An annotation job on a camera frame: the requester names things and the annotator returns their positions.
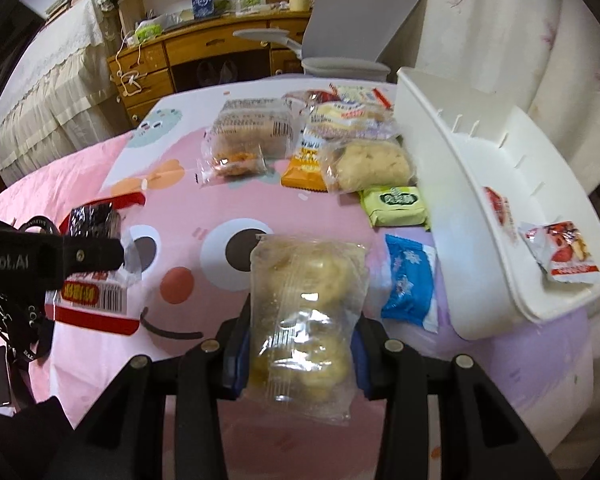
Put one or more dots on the dark red bread packet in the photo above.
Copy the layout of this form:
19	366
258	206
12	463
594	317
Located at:
310	96

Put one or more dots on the small clear cookie packet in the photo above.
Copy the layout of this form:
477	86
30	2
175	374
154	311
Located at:
230	165

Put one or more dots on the round pale pastry packet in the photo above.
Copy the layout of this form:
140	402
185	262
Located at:
370	165

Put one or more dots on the blue white snack packet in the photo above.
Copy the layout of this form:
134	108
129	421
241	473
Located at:
410	285

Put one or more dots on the grey office chair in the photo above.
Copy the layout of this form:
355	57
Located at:
360	10

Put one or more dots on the cartoon printed cloth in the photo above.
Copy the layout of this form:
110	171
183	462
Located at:
190	240

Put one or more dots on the white plastic bin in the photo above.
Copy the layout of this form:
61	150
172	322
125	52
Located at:
430	160

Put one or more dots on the green snack packet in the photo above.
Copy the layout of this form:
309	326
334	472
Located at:
395	205

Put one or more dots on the large clear bread packet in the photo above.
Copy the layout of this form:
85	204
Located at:
252	125

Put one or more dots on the wooden desk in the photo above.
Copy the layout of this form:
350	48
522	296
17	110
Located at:
215	42

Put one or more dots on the cream lace cover cloth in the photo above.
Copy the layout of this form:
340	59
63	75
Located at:
50	85

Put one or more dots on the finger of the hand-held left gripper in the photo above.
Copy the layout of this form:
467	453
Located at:
90	257

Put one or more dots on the red white barcode packet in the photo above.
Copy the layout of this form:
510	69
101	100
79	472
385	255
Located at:
365	95

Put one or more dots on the white floral curtain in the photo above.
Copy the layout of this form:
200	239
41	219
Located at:
530	35

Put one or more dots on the red nut snack packet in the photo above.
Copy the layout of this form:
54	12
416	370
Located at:
565	255

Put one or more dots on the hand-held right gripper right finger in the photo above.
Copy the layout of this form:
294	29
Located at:
362	362

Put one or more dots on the clear pale pastry packet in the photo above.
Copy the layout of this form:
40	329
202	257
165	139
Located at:
305	310

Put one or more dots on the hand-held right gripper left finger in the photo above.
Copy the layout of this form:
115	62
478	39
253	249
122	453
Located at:
232	357

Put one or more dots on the orange snack packet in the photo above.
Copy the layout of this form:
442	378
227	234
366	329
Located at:
302	167

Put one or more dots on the dark plastic bag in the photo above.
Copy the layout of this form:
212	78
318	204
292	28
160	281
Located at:
215	69

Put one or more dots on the yellow white snack packet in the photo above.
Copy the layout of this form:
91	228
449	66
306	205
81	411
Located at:
350	120

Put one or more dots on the green tissue pack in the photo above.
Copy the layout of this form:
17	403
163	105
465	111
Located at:
147	32

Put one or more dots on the pink blanket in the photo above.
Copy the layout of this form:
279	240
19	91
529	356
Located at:
40	180

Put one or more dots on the red striped cake packet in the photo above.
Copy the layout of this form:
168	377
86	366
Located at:
95	310

